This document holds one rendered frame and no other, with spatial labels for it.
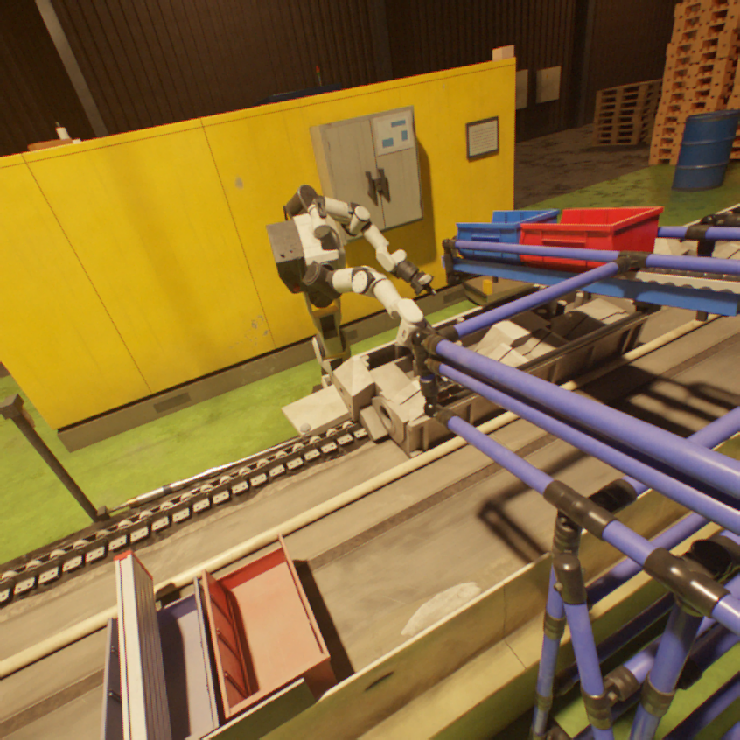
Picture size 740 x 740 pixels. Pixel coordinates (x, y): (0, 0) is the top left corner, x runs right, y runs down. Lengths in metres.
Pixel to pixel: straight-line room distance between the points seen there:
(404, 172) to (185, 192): 1.53
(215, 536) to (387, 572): 0.52
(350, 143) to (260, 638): 2.91
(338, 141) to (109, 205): 1.51
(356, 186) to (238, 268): 1.03
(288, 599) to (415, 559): 0.32
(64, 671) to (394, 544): 0.82
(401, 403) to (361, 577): 0.51
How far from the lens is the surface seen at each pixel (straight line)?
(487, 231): 1.47
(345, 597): 1.10
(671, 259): 1.06
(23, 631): 1.50
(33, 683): 1.38
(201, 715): 1.10
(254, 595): 1.17
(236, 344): 3.46
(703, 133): 7.76
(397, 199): 3.45
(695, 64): 9.83
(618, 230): 1.18
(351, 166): 3.27
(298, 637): 1.08
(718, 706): 1.30
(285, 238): 1.88
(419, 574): 1.10
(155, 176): 3.20
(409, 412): 1.25
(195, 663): 1.15
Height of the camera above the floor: 1.68
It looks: 33 degrees down
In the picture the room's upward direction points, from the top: 12 degrees counter-clockwise
